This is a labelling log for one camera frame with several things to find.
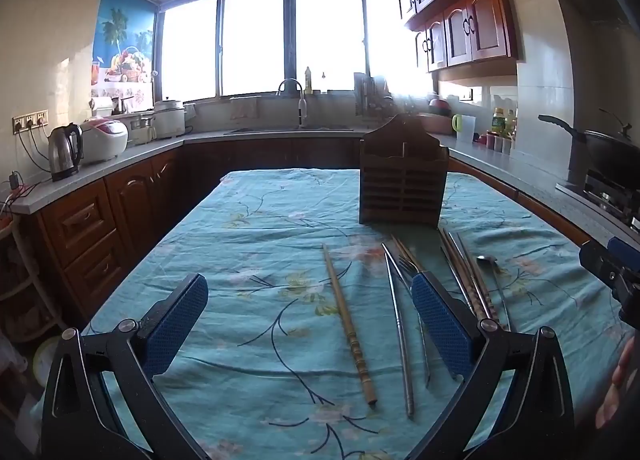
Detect teal floral tablecloth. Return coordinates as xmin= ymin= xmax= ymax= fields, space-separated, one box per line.
xmin=30 ymin=167 xmax=636 ymax=460

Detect steel electric kettle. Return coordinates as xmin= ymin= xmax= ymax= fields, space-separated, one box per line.
xmin=48 ymin=123 xmax=84 ymax=182

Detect metal kitchen faucet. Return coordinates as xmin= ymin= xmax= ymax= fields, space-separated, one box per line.
xmin=277 ymin=78 xmax=308 ymax=129

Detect black wok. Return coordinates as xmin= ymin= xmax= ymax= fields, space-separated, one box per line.
xmin=538 ymin=110 xmax=640 ymax=175

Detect wall power outlets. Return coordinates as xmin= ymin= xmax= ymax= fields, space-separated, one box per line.
xmin=12 ymin=110 xmax=49 ymax=135

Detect person's right hand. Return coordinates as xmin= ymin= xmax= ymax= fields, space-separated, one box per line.
xmin=596 ymin=337 xmax=640 ymax=428

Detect dish drying rack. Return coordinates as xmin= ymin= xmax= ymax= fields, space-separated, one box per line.
xmin=354 ymin=72 xmax=396 ymax=118

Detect green handled white jug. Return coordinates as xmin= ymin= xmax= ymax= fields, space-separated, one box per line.
xmin=452 ymin=114 xmax=475 ymax=143

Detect white seasoning jars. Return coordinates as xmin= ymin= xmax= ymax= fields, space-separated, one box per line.
xmin=484 ymin=132 xmax=514 ymax=155

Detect plain metal chopstick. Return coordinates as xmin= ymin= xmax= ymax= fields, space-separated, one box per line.
xmin=382 ymin=242 xmax=415 ymax=417

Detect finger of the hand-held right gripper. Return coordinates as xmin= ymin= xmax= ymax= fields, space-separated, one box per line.
xmin=579 ymin=236 xmax=640 ymax=298

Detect wooden utensil holder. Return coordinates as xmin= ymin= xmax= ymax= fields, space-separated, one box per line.
xmin=359 ymin=114 xmax=450 ymax=228

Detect grey kitchen countertop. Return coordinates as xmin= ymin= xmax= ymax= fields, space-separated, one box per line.
xmin=10 ymin=127 xmax=640 ymax=247

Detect white electric cooking pot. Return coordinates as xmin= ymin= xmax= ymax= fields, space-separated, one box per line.
xmin=152 ymin=97 xmax=187 ymax=141

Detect kitchen window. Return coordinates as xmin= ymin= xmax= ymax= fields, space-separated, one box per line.
xmin=160 ymin=0 xmax=436 ymax=103

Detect metal spoon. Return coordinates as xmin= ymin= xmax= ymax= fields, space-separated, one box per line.
xmin=476 ymin=255 xmax=512 ymax=331

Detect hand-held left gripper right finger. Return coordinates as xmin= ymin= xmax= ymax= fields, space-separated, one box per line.
xmin=407 ymin=271 xmax=577 ymax=460

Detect white pink rice cooker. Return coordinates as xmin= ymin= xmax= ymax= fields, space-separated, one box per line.
xmin=80 ymin=117 xmax=129 ymax=161

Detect gas stove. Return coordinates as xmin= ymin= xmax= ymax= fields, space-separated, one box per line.
xmin=582 ymin=170 xmax=640 ymax=231

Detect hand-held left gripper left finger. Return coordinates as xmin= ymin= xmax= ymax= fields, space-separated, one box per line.
xmin=40 ymin=274 xmax=211 ymax=460

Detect dark brown chopstick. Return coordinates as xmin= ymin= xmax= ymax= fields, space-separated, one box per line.
xmin=439 ymin=229 xmax=478 ymax=313

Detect tropical fruit wall poster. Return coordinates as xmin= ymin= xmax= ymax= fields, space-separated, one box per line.
xmin=91 ymin=0 xmax=156 ymax=113

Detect cooking oil bottles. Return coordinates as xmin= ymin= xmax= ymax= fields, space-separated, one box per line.
xmin=490 ymin=107 xmax=517 ymax=138

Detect wooden upper cabinets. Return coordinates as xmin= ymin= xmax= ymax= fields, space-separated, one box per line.
xmin=386 ymin=0 xmax=518 ymax=73

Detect light bamboo chopstick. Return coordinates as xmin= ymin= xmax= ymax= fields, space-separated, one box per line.
xmin=322 ymin=242 xmax=377 ymax=410

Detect wooden base cabinets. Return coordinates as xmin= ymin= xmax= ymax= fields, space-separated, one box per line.
xmin=37 ymin=137 xmax=593 ymax=325

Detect metal fork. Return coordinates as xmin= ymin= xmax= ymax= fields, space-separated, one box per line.
xmin=398 ymin=254 xmax=432 ymax=388

